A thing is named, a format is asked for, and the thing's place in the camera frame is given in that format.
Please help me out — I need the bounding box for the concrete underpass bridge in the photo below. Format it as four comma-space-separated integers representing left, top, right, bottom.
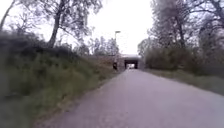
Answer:
87, 53, 146, 71

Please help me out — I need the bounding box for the street lamp pole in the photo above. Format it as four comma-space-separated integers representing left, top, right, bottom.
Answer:
113, 30, 122, 64

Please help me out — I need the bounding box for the grey gravel path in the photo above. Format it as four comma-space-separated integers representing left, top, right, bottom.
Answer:
33, 68, 224, 128

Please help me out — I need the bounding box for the row of tall trees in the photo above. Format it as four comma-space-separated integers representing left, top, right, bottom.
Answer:
0, 0, 120, 58

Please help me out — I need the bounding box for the grass verge with embankment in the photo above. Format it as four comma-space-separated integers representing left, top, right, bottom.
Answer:
0, 31, 118, 128

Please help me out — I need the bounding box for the wood of trees and bushes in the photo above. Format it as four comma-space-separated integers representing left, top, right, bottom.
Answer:
137, 0, 224, 78

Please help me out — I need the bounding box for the grass verge under trees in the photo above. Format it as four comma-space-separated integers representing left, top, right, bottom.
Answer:
143, 67, 224, 98

